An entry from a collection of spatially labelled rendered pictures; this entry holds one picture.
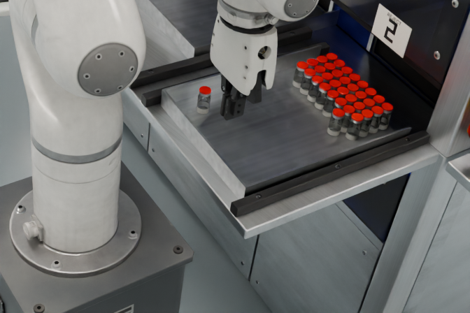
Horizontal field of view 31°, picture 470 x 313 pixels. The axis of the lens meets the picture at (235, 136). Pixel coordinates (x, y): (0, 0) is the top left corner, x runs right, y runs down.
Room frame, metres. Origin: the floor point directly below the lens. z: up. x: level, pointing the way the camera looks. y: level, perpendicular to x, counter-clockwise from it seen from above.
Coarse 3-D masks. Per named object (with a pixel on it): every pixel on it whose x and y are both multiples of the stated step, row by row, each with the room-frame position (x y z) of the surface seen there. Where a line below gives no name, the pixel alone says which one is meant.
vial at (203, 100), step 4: (200, 96) 1.11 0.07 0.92; (204, 96) 1.11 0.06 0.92; (208, 96) 1.11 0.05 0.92; (200, 100) 1.11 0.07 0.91; (204, 100) 1.10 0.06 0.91; (208, 100) 1.11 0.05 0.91; (200, 104) 1.11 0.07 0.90; (204, 104) 1.10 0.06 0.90; (208, 104) 1.11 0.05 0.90; (200, 108) 1.11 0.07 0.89; (204, 108) 1.11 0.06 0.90; (208, 108) 1.11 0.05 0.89; (200, 112) 1.10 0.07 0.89; (204, 112) 1.11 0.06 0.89
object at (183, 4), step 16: (144, 0) 1.39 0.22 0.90; (160, 0) 1.44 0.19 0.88; (176, 0) 1.45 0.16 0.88; (192, 0) 1.46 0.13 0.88; (208, 0) 1.47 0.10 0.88; (160, 16) 1.34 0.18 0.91; (176, 16) 1.39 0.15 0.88; (192, 16) 1.40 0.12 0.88; (208, 16) 1.41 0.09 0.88; (320, 16) 1.43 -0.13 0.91; (336, 16) 1.46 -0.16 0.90; (176, 32) 1.30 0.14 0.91; (192, 32) 1.34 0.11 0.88; (208, 32) 1.35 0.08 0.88; (192, 48) 1.25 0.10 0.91; (208, 48) 1.27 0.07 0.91
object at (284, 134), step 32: (288, 64) 1.28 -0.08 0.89; (192, 96) 1.15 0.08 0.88; (288, 96) 1.19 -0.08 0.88; (192, 128) 1.03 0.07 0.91; (224, 128) 1.08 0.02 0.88; (256, 128) 1.09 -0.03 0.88; (288, 128) 1.11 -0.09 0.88; (320, 128) 1.12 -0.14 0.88; (224, 160) 0.96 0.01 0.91; (256, 160) 1.01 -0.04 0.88; (288, 160) 1.03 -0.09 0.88; (320, 160) 1.00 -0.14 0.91; (256, 192) 0.93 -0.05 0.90
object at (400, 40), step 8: (384, 8) 1.27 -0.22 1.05; (376, 16) 1.28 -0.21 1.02; (384, 16) 1.27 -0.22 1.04; (392, 16) 1.25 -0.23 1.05; (376, 24) 1.27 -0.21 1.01; (384, 24) 1.26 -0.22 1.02; (392, 24) 1.25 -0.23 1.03; (400, 24) 1.23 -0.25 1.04; (376, 32) 1.27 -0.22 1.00; (384, 32) 1.26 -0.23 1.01; (400, 32) 1.23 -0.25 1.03; (408, 32) 1.22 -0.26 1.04; (384, 40) 1.25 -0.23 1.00; (392, 40) 1.24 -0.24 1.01; (400, 40) 1.23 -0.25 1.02; (392, 48) 1.24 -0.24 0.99; (400, 48) 1.22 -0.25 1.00; (400, 56) 1.22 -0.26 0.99
